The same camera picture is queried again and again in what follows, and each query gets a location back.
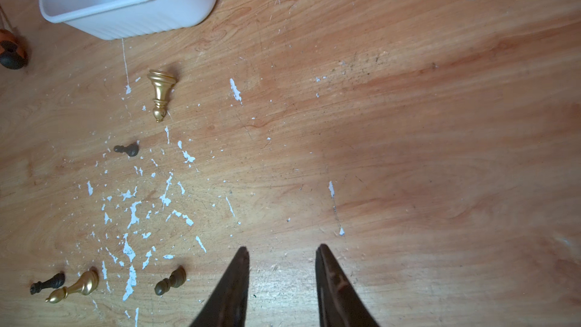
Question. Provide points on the orange handled screwdriver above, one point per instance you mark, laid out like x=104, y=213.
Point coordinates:
x=13, y=55

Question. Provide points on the gold chess pawn bottom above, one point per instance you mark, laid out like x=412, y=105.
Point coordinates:
x=85, y=285

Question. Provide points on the gold chess bishop lying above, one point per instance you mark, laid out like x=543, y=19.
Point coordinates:
x=163, y=83

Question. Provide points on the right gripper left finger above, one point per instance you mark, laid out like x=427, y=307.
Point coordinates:
x=227, y=305

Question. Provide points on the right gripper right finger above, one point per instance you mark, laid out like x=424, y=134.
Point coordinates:
x=339, y=304

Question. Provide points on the black chess pawn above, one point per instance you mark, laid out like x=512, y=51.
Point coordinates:
x=55, y=282
x=176, y=279
x=131, y=150

